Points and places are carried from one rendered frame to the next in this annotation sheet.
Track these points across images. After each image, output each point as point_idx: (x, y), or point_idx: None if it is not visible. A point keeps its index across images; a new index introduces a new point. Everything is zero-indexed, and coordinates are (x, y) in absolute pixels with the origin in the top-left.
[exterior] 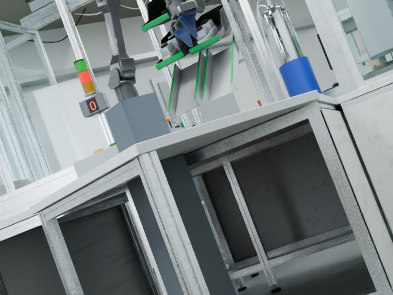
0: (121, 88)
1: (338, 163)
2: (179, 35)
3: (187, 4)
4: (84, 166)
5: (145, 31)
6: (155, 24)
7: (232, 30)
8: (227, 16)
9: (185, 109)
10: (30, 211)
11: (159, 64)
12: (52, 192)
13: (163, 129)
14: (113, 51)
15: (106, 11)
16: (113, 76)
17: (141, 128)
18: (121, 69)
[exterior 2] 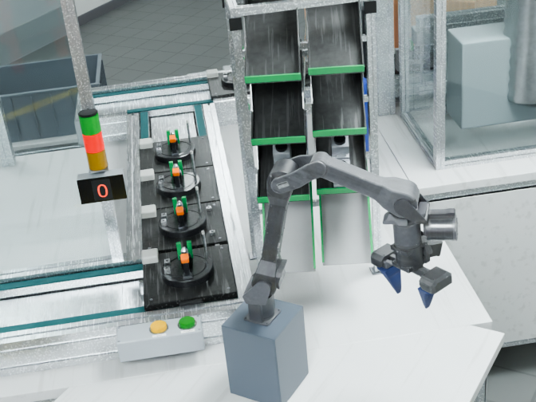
0: (263, 305)
1: (482, 395)
2: (389, 278)
3: (443, 282)
4: (135, 350)
5: (257, 145)
6: (277, 143)
7: (370, 153)
8: (371, 134)
9: (285, 267)
10: (25, 396)
11: (265, 199)
12: (53, 358)
13: (302, 357)
14: (267, 255)
15: (277, 203)
16: (258, 291)
17: (285, 369)
18: (277, 286)
